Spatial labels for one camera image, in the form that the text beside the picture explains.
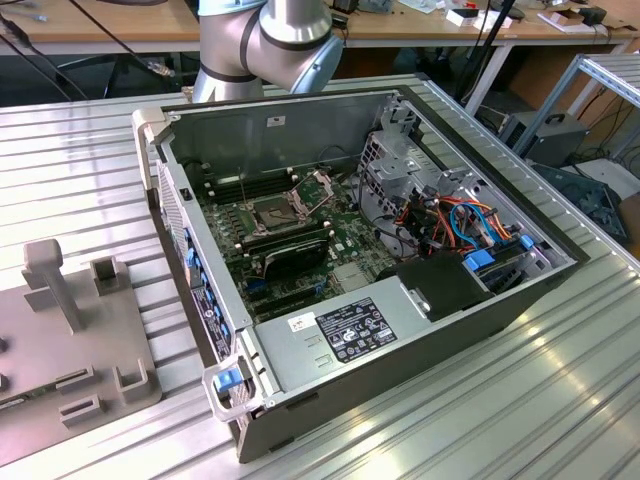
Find metal socket cover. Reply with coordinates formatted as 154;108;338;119
289;168;336;217

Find CPU socket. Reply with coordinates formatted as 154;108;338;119
238;193;306;236

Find green motherboard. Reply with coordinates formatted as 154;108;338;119
192;164;404;324

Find black expansion card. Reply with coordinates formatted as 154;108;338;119
260;238;331;282

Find silver chipset heatsink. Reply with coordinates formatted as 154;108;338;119
332;262;367;292

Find black expansion slot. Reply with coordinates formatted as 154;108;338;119
244;285;321;307
252;294;326;321

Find black rating label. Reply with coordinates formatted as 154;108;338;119
315;295;400;365

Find silver drive cage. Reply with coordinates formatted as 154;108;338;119
357;127;484;244

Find RAM slot white clips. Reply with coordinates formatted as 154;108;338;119
201;165;291;186
206;177;297;198

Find grey power supply unit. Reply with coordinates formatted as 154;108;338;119
252;277;436;397

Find black plastic air shroud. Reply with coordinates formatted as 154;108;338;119
374;252;496;322

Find blue case latch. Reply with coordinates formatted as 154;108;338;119
212;368;242;393

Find open grey PC case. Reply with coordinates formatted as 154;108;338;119
130;85;592;465

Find small white box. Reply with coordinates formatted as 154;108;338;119
444;7;484;29

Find wooden office desk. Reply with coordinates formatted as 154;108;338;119
0;0;201;56
344;0;636;116

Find dark teal plastic housing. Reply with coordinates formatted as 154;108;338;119
529;162;629;246

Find grey parts rack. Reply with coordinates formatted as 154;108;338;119
0;238;165;467

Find black office chair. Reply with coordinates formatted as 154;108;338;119
53;52;174;99

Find black tripod pole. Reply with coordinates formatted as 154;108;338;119
478;0;517;47

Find brown cardboard box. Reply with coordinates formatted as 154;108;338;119
618;193;640;246

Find open cardboard box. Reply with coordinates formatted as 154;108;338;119
537;7;609;35

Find black round wire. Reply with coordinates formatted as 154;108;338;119
355;167;419;251

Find orange wire bundle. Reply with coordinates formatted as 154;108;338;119
393;193;451;257

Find blue flat wire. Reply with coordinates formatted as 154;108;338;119
448;199;497;247

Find black box with handle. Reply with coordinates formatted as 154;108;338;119
499;112;591;169

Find aluminium profile frame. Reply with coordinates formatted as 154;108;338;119
512;52;640;161

